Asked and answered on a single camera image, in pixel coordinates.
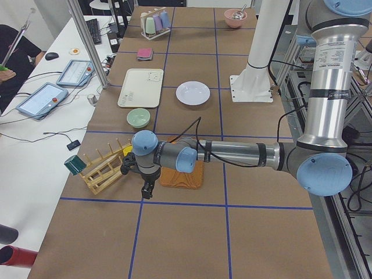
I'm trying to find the dark green mug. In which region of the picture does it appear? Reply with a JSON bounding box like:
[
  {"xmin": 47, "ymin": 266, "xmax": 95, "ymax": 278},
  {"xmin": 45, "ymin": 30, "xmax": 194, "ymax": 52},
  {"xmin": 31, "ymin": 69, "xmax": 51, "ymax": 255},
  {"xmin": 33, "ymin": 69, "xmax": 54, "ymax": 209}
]
[{"xmin": 64, "ymin": 155, "xmax": 87, "ymax": 176}]

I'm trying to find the far teach pendant tablet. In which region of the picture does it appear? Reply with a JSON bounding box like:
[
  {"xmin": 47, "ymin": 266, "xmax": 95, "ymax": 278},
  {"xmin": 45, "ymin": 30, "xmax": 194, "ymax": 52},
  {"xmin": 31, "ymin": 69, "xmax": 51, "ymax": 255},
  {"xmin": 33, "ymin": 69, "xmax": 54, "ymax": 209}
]
[{"xmin": 56, "ymin": 60, "xmax": 94, "ymax": 87}]

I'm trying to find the teach pendant tablet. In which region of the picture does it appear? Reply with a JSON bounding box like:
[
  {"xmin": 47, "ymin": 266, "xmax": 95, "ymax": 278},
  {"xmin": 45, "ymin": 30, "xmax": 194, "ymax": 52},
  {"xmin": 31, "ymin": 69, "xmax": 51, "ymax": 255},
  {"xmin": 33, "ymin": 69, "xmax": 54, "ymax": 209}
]
[
  {"xmin": 16, "ymin": 83, "xmax": 69, "ymax": 120},
  {"xmin": 56, "ymin": 60, "xmax": 94, "ymax": 87}
]

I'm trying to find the small metal can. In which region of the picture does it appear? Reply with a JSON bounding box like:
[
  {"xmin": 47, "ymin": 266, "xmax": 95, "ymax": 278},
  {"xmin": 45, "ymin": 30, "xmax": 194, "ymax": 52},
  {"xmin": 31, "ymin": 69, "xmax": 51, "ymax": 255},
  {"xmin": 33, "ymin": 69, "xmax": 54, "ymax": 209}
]
[{"xmin": 87, "ymin": 94, "xmax": 98, "ymax": 106}]

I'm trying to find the black computer mouse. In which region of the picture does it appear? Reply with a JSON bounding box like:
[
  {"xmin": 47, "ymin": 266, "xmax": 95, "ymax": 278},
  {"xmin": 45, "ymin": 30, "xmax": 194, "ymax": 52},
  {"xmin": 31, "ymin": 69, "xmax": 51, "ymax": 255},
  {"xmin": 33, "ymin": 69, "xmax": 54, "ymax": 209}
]
[{"xmin": 44, "ymin": 52, "xmax": 59, "ymax": 61}]

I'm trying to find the wooden mug drying rack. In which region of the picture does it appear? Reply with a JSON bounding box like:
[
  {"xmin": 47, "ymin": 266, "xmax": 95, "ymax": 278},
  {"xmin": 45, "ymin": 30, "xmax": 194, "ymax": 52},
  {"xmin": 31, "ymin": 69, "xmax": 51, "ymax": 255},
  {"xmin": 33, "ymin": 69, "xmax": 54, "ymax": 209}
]
[{"xmin": 78, "ymin": 139, "xmax": 132, "ymax": 195}]

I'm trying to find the cream bear tray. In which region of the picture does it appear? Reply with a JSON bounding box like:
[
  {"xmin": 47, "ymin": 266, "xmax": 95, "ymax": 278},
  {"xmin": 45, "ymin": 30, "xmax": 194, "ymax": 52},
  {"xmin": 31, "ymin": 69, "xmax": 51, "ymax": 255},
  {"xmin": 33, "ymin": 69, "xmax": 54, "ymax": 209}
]
[{"xmin": 117, "ymin": 69, "xmax": 164, "ymax": 108}]

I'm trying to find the pink sponge cloth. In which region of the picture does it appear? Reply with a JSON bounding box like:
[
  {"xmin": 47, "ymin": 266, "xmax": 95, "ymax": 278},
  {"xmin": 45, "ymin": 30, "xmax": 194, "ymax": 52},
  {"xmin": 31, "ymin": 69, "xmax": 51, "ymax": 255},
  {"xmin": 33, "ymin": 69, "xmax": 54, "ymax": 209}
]
[{"xmin": 137, "ymin": 48, "xmax": 153, "ymax": 61}]

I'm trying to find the black small device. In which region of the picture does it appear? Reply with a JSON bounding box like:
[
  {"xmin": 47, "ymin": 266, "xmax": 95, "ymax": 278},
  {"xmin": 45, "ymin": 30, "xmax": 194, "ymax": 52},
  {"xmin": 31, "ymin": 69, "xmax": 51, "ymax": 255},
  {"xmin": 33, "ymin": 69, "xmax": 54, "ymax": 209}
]
[{"xmin": 66, "ymin": 140, "xmax": 81, "ymax": 151}]

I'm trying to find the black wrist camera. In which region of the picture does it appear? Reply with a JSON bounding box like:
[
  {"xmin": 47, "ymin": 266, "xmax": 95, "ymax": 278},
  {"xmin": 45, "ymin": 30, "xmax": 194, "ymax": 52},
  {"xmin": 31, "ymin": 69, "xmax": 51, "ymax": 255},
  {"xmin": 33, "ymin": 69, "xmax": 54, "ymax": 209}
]
[{"xmin": 120, "ymin": 152, "xmax": 138, "ymax": 175}]

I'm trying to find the seated person black shirt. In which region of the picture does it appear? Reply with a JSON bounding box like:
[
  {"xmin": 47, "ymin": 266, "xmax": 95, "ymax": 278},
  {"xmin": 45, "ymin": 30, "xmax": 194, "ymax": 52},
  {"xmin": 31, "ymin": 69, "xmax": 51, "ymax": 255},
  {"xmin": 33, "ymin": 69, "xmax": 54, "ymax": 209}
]
[{"xmin": 1, "ymin": 37, "xmax": 45, "ymax": 113}]

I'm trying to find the purple cup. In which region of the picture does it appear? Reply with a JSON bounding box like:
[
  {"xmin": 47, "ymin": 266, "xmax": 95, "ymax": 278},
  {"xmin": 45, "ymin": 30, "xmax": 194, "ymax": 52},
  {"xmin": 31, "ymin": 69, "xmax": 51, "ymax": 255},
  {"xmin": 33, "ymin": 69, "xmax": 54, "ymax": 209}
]
[{"xmin": 152, "ymin": 14, "xmax": 163, "ymax": 32}]

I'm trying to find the red cylinder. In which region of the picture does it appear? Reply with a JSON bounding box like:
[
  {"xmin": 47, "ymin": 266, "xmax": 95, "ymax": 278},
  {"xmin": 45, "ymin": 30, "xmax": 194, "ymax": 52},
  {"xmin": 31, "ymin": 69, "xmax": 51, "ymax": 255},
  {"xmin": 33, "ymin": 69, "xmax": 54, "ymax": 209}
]
[{"xmin": 1, "ymin": 245, "xmax": 38, "ymax": 268}]

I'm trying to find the light green bowl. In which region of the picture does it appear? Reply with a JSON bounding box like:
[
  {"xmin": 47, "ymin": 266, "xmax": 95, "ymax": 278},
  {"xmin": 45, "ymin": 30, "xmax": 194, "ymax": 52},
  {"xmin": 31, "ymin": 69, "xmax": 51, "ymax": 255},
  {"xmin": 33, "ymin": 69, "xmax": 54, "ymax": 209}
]
[{"xmin": 127, "ymin": 108, "xmax": 151, "ymax": 128}]

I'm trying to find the yellow mug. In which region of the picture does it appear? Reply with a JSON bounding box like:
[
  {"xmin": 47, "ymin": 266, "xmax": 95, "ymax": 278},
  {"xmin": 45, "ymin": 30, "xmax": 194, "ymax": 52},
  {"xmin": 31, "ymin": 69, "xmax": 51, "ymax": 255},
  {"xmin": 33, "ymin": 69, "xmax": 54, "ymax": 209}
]
[{"xmin": 123, "ymin": 145, "xmax": 133, "ymax": 156}]

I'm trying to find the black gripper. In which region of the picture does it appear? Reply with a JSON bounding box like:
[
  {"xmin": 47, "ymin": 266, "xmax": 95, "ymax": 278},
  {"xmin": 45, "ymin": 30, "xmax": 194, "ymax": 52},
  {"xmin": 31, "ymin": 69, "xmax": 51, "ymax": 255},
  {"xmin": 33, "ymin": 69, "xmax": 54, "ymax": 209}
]
[{"xmin": 139, "ymin": 169, "xmax": 161, "ymax": 199}]

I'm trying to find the white cup rack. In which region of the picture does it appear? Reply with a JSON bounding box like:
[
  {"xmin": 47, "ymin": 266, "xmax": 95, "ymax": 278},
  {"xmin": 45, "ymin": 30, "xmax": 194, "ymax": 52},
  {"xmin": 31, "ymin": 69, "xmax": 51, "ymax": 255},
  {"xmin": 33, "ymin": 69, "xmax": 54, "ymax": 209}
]
[{"xmin": 140, "ymin": 7, "xmax": 171, "ymax": 40}]

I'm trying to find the pink bowl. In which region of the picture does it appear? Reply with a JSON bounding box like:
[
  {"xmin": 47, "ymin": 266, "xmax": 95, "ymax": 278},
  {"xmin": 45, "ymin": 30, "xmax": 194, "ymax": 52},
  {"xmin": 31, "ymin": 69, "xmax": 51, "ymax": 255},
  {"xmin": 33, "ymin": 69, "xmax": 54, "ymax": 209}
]
[{"xmin": 224, "ymin": 9, "xmax": 248, "ymax": 28}]

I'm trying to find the metal scoop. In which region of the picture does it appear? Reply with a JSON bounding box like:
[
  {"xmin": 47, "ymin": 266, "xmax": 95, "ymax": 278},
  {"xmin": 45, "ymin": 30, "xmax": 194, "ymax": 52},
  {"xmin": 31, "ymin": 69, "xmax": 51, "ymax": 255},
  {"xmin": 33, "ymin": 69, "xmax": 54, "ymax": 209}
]
[{"xmin": 231, "ymin": 4, "xmax": 247, "ymax": 20}]

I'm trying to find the brown wooden tray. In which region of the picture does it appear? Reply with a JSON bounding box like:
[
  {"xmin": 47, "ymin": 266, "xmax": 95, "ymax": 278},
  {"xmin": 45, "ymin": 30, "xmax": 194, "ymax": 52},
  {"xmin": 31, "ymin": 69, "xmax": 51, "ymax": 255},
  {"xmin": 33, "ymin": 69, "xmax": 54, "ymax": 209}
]
[{"xmin": 159, "ymin": 135, "xmax": 205, "ymax": 190}]

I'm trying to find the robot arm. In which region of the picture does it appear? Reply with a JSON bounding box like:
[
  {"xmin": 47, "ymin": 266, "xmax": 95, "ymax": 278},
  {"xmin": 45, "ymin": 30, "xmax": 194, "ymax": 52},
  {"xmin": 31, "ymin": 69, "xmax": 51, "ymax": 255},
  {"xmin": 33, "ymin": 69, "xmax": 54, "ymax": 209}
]
[{"xmin": 124, "ymin": 1, "xmax": 371, "ymax": 199}]

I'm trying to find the aluminium frame post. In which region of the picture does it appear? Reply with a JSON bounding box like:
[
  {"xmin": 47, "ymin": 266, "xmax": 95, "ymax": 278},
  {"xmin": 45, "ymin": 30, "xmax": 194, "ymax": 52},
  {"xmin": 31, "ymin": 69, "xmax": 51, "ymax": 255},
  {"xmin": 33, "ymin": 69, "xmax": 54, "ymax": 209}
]
[{"xmin": 67, "ymin": 0, "xmax": 109, "ymax": 89}]

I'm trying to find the black keyboard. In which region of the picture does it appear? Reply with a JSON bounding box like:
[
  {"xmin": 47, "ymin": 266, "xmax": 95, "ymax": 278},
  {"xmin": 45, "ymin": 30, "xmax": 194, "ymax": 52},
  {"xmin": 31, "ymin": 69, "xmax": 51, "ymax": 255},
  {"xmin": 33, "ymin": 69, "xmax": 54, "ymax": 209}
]
[{"xmin": 85, "ymin": 19, "xmax": 102, "ymax": 45}]

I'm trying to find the green cup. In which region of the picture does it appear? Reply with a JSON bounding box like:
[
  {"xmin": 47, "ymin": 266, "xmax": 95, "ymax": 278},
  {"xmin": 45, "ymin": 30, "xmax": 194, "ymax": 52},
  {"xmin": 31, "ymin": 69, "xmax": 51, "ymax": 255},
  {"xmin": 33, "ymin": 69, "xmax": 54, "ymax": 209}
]
[{"xmin": 145, "ymin": 17, "xmax": 156, "ymax": 36}]

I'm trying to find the white round plate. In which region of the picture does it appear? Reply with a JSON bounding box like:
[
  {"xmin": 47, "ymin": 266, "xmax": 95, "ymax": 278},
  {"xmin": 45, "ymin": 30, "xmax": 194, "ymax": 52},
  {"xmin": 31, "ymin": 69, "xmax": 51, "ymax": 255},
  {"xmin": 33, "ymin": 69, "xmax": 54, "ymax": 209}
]
[{"xmin": 176, "ymin": 81, "xmax": 210, "ymax": 106}]

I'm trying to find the near teach pendant tablet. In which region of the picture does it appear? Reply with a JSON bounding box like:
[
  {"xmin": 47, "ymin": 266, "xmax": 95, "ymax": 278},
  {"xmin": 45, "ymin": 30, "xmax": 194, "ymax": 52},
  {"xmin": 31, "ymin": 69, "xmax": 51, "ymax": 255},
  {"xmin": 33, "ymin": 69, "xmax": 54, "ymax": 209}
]
[{"xmin": 16, "ymin": 83, "xmax": 69, "ymax": 120}]

